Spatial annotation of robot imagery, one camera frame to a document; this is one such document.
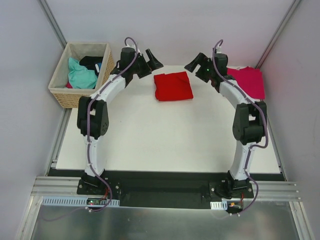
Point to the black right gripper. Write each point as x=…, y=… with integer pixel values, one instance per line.
x=201, y=66

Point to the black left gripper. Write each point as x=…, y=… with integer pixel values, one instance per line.
x=145, y=66

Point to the red t shirt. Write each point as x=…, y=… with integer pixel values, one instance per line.
x=173, y=87

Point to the magenta t shirt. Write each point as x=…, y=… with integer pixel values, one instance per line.
x=250, y=80

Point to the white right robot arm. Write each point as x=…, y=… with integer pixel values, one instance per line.
x=249, y=124

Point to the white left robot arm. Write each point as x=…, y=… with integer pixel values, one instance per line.
x=92, y=114

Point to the black printed t shirt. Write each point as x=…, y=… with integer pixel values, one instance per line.
x=92, y=63

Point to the wicker laundry basket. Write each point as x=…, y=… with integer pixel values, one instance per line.
x=59, y=87

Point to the teal t shirt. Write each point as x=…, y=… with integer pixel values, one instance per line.
x=79, y=77

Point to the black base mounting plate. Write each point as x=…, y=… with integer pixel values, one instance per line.
x=173, y=190

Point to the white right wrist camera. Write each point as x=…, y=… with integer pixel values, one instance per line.
x=218, y=50

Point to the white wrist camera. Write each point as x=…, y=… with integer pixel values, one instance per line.
x=218, y=50
x=130, y=46

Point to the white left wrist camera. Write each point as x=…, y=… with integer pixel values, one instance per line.
x=130, y=46

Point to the right aluminium corner post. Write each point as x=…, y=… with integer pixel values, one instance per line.
x=293, y=7

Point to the aluminium corner post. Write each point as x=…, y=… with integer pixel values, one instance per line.
x=53, y=22
x=293, y=7

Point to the left aluminium corner post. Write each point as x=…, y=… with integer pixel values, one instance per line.
x=53, y=22

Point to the right slotted cable duct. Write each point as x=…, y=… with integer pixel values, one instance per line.
x=219, y=205

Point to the slotted cable duct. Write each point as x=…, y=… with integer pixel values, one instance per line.
x=67, y=201
x=219, y=205

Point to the aluminium frame rail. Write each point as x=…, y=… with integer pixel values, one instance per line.
x=285, y=191

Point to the left slotted cable duct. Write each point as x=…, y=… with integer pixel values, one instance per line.
x=67, y=201

